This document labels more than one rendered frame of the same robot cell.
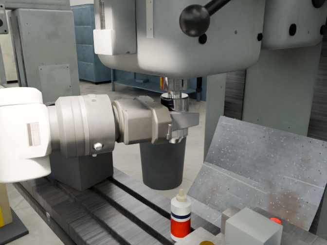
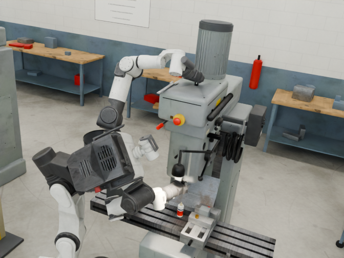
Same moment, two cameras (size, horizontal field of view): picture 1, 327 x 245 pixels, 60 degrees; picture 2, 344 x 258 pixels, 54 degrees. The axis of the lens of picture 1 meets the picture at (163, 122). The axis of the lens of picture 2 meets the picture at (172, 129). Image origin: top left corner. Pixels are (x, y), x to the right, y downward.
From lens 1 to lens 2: 1.79 m
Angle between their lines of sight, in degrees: 25
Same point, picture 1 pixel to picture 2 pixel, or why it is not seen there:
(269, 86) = not seen: hidden behind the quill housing
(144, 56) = (185, 178)
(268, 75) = not seen: hidden behind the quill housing
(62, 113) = (168, 193)
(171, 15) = (193, 174)
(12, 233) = (13, 243)
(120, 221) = (159, 214)
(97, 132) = (174, 195)
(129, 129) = (179, 192)
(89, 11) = not seen: outside the picture
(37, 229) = (28, 237)
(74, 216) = (143, 216)
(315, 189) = (214, 193)
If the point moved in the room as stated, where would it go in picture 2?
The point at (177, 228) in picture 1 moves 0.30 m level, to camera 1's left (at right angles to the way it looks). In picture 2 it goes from (180, 213) to (137, 222)
